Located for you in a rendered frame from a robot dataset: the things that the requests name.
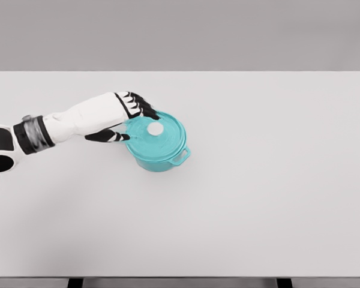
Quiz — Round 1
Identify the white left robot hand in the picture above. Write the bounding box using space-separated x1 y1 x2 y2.
79 91 162 143

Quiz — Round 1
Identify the teal pot lid white knob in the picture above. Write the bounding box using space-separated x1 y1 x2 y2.
121 110 186 163

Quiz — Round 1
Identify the teal pot with handle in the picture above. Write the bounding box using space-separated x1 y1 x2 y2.
125 128 192 173

